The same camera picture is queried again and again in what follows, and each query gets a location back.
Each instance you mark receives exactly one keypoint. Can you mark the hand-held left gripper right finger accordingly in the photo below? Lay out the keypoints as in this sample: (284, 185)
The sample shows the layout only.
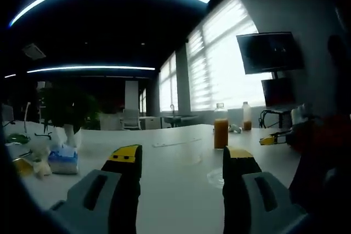
(235, 168)

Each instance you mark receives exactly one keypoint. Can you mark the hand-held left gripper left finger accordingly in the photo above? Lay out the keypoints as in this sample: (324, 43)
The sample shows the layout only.
(123, 173)

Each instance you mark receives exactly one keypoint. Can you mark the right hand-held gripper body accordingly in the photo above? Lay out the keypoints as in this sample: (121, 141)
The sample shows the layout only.
(301, 113)

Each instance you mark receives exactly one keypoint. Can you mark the clear glass Petri dish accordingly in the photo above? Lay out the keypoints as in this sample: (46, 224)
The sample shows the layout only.
(215, 179)

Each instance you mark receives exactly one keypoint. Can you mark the glass bottle liquid culture medium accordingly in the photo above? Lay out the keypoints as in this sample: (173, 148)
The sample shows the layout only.
(220, 135)

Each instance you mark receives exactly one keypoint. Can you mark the plastic bottle with orange liquid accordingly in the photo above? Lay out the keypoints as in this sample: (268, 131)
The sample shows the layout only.
(247, 124)

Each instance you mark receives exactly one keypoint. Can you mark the open laptop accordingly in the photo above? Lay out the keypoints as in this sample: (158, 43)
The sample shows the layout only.
(278, 91)

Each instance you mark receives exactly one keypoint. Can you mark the container with yellow liquid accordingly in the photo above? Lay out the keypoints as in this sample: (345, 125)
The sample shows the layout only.
(23, 166)

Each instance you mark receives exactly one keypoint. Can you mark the black laptop stand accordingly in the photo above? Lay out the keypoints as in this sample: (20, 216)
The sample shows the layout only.
(279, 119)

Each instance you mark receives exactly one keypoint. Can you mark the white handheld controller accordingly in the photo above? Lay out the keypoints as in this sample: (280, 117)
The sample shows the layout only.
(235, 128)

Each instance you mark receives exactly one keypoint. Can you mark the white table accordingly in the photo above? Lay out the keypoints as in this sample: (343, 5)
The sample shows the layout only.
(178, 168)

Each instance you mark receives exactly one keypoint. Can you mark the white office chair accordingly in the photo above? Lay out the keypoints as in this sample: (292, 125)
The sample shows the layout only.
(131, 119)

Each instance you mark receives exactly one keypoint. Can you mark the blue tissue box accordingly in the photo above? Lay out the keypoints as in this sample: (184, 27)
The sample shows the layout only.
(63, 160)

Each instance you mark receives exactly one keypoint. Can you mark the steel sink with faucet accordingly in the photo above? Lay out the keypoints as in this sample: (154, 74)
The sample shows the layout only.
(178, 119)

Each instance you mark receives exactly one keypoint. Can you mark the crumpled white tissue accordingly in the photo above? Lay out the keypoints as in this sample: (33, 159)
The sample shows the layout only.
(42, 168)

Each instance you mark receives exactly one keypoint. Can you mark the green leafy plant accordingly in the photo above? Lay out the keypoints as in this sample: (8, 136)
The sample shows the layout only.
(68, 105)

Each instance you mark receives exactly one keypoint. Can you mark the green object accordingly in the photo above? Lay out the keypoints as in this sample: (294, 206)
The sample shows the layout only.
(17, 138)

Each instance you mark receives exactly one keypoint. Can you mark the ceiling air vent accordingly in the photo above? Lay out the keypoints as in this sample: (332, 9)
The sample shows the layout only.
(33, 51)

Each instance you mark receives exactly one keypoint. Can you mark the black wall monitor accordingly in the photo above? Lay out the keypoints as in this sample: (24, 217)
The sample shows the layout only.
(270, 53)

